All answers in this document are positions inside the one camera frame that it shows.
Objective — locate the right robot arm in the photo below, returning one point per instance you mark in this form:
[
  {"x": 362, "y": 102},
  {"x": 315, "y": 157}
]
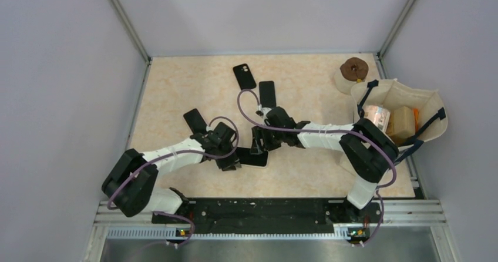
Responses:
[{"x": 369, "y": 150}]

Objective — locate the cream canvas tote bag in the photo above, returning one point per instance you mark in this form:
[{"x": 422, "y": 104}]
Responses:
[{"x": 391, "y": 94}]

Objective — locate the blue-edged black phone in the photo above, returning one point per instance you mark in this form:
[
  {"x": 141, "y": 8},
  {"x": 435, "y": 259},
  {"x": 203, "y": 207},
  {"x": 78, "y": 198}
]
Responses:
[{"x": 267, "y": 94}]

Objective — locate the orange item in bag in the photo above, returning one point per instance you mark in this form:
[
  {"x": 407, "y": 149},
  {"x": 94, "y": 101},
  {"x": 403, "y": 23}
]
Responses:
[{"x": 416, "y": 117}]

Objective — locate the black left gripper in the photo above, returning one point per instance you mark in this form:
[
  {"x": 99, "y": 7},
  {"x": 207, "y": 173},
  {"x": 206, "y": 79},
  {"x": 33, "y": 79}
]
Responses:
[{"x": 228, "y": 165}]

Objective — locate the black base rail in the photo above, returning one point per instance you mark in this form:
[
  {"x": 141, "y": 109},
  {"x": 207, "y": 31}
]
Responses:
[{"x": 317, "y": 215}]

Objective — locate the black phone case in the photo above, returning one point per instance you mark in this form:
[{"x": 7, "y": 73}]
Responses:
[{"x": 244, "y": 77}]

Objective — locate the brown cardboard box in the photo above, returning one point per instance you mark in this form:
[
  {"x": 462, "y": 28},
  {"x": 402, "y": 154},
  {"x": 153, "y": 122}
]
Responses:
[{"x": 401, "y": 124}]

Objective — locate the white-edged black phone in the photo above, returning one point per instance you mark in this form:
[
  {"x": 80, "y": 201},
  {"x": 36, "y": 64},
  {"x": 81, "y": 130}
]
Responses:
[{"x": 195, "y": 121}]

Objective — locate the brown-topped paper roll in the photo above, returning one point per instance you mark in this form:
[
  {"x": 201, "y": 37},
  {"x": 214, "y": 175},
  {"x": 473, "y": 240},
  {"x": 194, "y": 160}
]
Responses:
[{"x": 354, "y": 70}]

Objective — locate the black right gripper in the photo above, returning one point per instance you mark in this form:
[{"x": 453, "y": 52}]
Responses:
[{"x": 259, "y": 134}]

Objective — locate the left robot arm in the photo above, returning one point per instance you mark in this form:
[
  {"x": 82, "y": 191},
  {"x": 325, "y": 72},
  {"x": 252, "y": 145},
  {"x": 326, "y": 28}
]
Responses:
[{"x": 131, "y": 185}]

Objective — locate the pink patterned roll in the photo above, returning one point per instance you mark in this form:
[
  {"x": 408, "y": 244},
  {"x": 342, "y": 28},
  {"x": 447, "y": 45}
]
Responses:
[{"x": 378, "y": 115}]

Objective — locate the aluminium frame rail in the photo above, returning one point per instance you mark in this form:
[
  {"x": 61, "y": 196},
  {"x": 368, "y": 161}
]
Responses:
[{"x": 409, "y": 230}]

